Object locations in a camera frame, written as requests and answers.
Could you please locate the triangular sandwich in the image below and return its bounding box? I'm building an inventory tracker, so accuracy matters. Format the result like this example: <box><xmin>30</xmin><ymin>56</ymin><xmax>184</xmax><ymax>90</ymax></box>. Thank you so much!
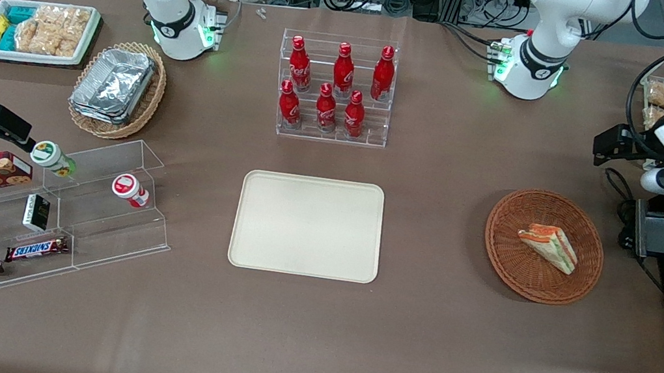
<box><xmin>513</xmin><ymin>221</ymin><xmax>583</xmax><ymax>276</ymax></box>

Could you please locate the aluminium foil tray stack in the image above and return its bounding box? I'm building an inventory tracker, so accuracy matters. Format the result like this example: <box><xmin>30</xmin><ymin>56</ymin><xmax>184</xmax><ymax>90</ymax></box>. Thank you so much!
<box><xmin>67</xmin><ymin>42</ymin><xmax>159</xmax><ymax>130</ymax></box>

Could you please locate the oval light wicker basket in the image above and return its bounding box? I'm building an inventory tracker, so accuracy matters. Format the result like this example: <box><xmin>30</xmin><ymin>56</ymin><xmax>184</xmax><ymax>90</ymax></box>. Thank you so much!
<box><xmin>63</xmin><ymin>33</ymin><xmax>173</xmax><ymax>147</ymax></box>

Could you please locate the round brown wicker basket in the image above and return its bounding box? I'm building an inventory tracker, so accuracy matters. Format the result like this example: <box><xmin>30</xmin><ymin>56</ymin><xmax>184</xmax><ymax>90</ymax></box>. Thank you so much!
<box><xmin>475</xmin><ymin>182</ymin><xmax>613</xmax><ymax>312</ymax></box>

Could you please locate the beige plastic tray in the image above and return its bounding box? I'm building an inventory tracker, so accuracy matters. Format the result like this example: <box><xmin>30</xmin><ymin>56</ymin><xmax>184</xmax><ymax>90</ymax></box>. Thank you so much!
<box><xmin>227</xmin><ymin>165</ymin><xmax>391</xmax><ymax>287</ymax></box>

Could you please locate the green capped small bottle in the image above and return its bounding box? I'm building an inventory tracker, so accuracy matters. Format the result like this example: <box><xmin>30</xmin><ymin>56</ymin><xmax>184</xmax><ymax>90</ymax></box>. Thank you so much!
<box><xmin>27</xmin><ymin>139</ymin><xmax>80</xmax><ymax>180</ymax></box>

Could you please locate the small black box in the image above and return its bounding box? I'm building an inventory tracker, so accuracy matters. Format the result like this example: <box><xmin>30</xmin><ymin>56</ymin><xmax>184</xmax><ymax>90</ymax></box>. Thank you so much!
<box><xmin>21</xmin><ymin>192</ymin><xmax>53</xmax><ymax>234</ymax></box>

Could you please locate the teal snack box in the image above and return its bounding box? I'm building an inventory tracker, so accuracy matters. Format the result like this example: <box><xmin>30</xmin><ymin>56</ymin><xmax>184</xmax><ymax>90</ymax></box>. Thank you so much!
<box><xmin>0</xmin><ymin>23</ymin><xmax>21</xmax><ymax>53</ymax></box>
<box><xmin>5</xmin><ymin>2</ymin><xmax>38</xmax><ymax>28</ymax></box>

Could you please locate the clear rice cracker pack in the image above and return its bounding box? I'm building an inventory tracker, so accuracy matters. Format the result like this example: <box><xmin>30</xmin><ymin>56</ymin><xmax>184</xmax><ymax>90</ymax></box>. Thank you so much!
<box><xmin>13</xmin><ymin>16</ymin><xmax>42</xmax><ymax>55</ymax></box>
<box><xmin>34</xmin><ymin>25</ymin><xmax>85</xmax><ymax>61</ymax></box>
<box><xmin>33</xmin><ymin>2</ymin><xmax>92</xmax><ymax>37</ymax></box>

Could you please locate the red capped small bottle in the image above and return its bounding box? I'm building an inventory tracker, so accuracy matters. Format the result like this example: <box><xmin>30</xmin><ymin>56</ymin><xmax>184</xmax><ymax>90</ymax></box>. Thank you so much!
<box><xmin>109</xmin><ymin>172</ymin><xmax>154</xmax><ymax>210</ymax></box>

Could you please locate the clear acrylic tiered shelf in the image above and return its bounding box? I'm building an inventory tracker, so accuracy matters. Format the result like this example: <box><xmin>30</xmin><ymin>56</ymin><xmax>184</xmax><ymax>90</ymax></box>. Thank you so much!
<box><xmin>0</xmin><ymin>118</ymin><xmax>186</xmax><ymax>328</ymax></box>

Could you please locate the red cola bottle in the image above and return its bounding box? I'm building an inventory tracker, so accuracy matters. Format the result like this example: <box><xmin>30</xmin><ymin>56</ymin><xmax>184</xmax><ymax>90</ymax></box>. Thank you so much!
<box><xmin>368</xmin><ymin>44</ymin><xmax>399</xmax><ymax>104</ymax></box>
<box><xmin>275</xmin><ymin>79</ymin><xmax>307</xmax><ymax>128</ymax></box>
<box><xmin>312</xmin><ymin>82</ymin><xmax>342</xmax><ymax>134</ymax></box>
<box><xmin>340</xmin><ymin>89</ymin><xmax>369</xmax><ymax>139</ymax></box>
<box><xmin>284</xmin><ymin>35</ymin><xmax>318</xmax><ymax>94</ymax></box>
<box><xmin>329</xmin><ymin>41</ymin><xmax>359</xmax><ymax>99</ymax></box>

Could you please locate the clear acrylic bottle rack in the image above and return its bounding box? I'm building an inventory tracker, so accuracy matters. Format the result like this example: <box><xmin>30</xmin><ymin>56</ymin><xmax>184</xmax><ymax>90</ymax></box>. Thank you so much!
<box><xmin>268</xmin><ymin>26</ymin><xmax>402</xmax><ymax>152</ymax></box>

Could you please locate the black appliance power cable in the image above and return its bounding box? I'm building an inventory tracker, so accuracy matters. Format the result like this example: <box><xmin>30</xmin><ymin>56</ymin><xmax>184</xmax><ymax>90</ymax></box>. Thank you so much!
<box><xmin>588</xmin><ymin>167</ymin><xmax>664</xmax><ymax>293</ymax></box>

